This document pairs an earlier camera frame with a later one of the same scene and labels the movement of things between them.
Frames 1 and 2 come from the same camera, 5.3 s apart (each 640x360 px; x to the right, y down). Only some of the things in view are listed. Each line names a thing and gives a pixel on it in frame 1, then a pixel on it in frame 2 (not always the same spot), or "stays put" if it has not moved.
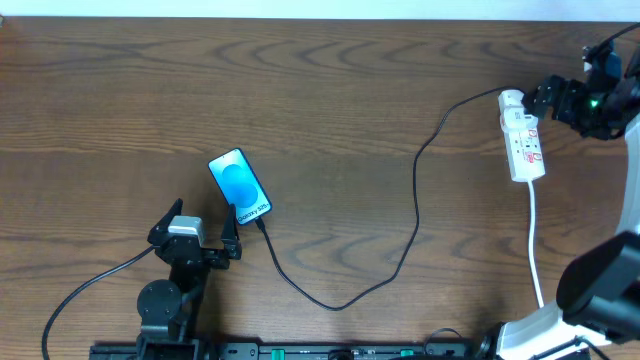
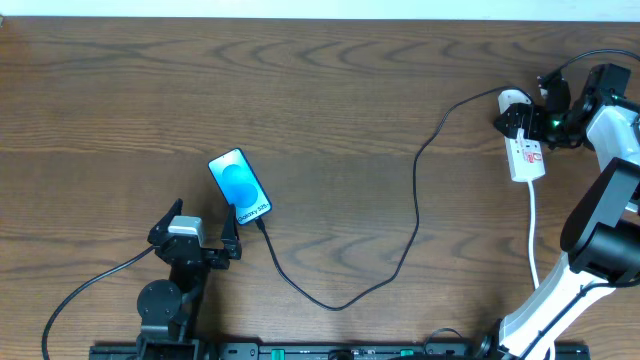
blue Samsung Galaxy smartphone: (240, 186) stays put
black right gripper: (552, 93) → (529, 120)
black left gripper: (201, 254) stays put
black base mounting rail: (341, 351) stays put
